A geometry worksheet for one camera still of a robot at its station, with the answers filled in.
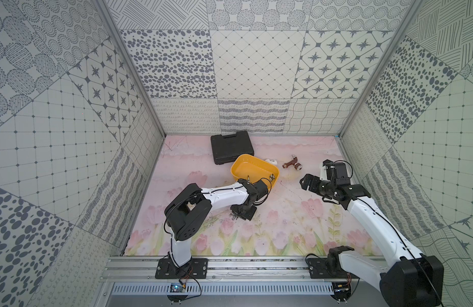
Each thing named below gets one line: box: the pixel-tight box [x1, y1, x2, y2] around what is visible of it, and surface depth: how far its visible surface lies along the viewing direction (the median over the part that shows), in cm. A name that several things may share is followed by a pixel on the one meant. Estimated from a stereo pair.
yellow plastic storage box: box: [230, 154, 280, 190], surface depth 105 cm
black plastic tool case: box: [210, 130, 255, 166], surface depth 113 cm
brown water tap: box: [282, 154, 303, 171], surface depth 106 cm
